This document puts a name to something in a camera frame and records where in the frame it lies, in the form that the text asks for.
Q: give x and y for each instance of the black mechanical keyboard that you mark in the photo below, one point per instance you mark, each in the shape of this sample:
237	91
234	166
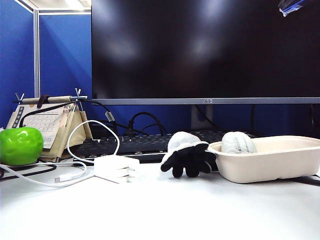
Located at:
130	145

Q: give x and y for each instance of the beige pulp bowl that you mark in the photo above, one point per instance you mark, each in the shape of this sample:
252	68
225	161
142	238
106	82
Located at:
262	165

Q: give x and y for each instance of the green plastic apple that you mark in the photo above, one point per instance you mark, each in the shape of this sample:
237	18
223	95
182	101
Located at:
20	147

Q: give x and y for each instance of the beige canvas desk calendar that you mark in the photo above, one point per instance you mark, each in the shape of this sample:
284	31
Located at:
45	120

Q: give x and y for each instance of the grey monitor stand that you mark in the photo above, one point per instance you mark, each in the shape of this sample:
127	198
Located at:
200	120

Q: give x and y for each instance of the black computer monitor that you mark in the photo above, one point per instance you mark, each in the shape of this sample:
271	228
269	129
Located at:
200	50

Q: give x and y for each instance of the aluminium partition frame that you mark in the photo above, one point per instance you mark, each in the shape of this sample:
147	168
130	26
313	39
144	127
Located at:
36	62

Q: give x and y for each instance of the grey plush ball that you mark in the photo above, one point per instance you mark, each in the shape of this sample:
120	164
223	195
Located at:
235	143

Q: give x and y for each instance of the white power adapter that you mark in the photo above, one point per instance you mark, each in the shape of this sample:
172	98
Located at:
112	167

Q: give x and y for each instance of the grey and black octopus plush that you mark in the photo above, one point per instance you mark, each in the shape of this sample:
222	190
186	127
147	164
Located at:
185	142

